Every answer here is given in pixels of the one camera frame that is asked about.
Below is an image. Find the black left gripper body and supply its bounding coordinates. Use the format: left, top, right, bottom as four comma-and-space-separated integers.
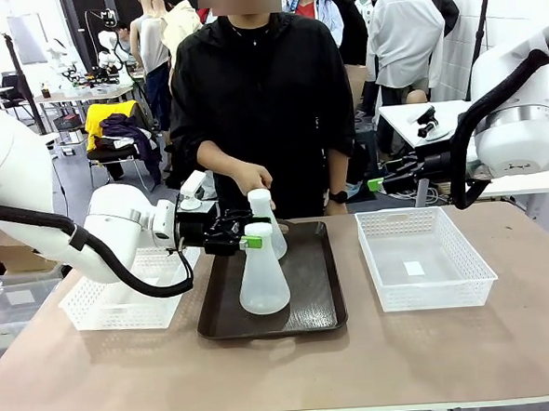
175, 204, 224, 259

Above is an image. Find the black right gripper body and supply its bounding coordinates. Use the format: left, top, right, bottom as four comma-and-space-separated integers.
417, 149, 456, 180

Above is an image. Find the white plastic conical flask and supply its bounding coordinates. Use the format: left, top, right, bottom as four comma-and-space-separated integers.
246, 186, 290, 263
234, 219, 293, 317

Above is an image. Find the person's left forearm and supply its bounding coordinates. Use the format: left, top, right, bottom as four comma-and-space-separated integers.
322, 146, 350, 194

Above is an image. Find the person's right forearm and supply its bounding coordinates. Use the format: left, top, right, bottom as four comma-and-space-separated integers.
194, 136, 247, 184

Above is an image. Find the person's right hand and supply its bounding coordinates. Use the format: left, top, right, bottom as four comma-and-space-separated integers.
231, 160, 275, 194

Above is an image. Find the person's left hand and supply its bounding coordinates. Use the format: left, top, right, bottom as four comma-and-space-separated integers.
322, 199, 347, 218

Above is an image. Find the white side table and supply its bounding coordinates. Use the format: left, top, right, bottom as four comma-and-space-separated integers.
377, 94, 549, 210

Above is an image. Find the dark brown serving tray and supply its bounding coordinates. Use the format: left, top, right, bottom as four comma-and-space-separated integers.
190, 216, 351, 348

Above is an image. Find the white perforated plastic basket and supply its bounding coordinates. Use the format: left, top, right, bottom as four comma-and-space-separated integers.
355, 203, 502, 315
54, 244, 207, 335

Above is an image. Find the black metal-legged chair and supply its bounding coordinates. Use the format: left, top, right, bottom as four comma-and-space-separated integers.
86, 140, 164, 199

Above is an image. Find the dark purple garment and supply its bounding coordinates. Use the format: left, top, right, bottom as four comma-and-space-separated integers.
100, 110, 165, 180

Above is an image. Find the person in black jacket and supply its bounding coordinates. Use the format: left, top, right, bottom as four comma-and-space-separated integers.
160, 0, 363, 228

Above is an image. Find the mannequin in white shirt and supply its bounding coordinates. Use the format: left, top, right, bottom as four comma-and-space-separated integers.
365, 0, 452, 108

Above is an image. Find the black tripod stand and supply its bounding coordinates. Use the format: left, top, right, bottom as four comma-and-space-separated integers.
468, 0, 499, 59

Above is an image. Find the yellow garment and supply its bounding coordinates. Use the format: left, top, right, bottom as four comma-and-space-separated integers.
83, 99, 141, 152

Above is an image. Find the mannequin in black jacket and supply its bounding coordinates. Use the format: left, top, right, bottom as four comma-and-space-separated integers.
422, 0, 462, 40

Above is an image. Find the mannequin in black coat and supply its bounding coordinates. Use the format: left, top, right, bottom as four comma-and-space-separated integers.
322, 0, 372, 69

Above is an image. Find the red and black box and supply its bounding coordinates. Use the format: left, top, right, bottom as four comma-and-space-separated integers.
53, 111, 84, 132

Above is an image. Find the mannequin in blue shirt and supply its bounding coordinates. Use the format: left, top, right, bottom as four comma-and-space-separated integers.
280, 0, 347, 55

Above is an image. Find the grey background desk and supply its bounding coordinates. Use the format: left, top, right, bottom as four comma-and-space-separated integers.
28, 81, 139, 120

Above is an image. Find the brown cardboard box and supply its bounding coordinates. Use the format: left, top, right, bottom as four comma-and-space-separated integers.
0, 221, 60, 278

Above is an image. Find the clear plastic storage bin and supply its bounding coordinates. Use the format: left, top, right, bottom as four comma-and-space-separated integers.
0, 268, 67, 326

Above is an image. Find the mannequin in white tank top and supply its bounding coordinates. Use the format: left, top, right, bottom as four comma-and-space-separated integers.
127, 0, 177, 134

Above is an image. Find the mannequin in cream shirt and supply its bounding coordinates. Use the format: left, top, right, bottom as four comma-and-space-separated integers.
156, 0, 208, 86

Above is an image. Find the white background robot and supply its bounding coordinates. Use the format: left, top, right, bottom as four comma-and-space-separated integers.
86, 7, 134, 84

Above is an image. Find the dark-haired background person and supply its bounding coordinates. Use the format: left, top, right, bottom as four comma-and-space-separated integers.
115, 20, 137, 56

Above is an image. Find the black light stand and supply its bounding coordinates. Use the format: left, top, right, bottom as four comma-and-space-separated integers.
0, 30, 48, 139

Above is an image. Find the black office chair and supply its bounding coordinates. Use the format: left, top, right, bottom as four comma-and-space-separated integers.
0, 70, 36, 126

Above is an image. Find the grey standing panel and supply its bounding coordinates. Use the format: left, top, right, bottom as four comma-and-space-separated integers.
6, 12, 50, 67

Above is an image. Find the black right arm cable sleeve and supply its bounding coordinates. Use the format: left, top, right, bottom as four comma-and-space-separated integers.
442, 41, 549, 211

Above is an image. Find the black arm cable sleeve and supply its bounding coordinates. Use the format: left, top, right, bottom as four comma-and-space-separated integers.
0, 186, 197, 309
442, 41, 549, 211

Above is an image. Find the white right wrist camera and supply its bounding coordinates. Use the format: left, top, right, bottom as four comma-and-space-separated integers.
407, 104, 454, 144

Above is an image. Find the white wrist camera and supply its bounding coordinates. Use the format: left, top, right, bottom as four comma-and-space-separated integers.
407, 104, 454, 144
177, 168, 211, 214

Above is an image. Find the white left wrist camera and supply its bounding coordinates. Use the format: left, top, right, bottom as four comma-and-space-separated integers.
177, 168, 211, 214

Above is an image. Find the black left arm cable sleeve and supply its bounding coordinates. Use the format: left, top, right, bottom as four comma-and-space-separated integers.
0, 186, 197, 309

